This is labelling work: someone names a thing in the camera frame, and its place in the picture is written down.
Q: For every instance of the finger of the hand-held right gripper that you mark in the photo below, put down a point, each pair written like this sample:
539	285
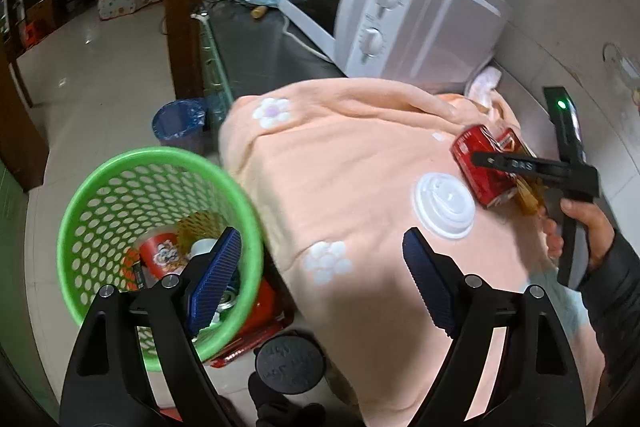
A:
505	163
535	190

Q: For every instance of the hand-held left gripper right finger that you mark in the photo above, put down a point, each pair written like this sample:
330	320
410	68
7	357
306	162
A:
430	287

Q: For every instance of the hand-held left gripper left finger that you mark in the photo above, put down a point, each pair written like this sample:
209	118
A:
215	287

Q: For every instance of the blue and silver can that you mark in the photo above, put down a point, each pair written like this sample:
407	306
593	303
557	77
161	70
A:
227	301

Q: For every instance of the red soda can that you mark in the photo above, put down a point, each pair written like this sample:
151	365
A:
480	182

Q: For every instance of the white and green milk carton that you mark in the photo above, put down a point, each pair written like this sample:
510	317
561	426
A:
202	248

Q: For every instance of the red cartoon paper cup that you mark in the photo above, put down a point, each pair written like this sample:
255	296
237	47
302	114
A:
162	252

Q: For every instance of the yellow plastic wrapper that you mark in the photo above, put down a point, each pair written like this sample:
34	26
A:
200	224

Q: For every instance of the white plastic cup lid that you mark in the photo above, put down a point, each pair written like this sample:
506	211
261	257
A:
442	207

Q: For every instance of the green plastic basket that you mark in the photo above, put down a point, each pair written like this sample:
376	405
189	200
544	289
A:
85	217

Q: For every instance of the person's right forearm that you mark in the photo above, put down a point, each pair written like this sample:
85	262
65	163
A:
620	307

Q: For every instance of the person's right hand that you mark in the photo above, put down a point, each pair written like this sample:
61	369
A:
597	227

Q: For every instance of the red plastic stool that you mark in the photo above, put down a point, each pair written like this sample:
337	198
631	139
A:
260	322

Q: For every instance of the white cloth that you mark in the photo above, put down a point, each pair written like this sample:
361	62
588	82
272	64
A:
482	82

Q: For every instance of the peach flowered blanket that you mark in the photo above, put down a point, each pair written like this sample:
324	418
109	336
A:
350	187

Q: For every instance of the blue bin with bag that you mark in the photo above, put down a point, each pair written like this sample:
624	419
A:
177	127

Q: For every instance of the green counter drawers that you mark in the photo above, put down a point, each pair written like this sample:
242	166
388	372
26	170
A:
215	67

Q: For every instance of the green floor cabinet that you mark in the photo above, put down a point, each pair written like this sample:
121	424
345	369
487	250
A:
7	197

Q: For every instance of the small red stool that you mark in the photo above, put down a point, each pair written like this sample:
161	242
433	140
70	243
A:
32	34

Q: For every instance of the fruit wall sticker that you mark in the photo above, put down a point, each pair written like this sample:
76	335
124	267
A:
620	67

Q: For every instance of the wooden door post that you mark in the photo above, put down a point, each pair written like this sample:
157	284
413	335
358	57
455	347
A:
25	147
182	47

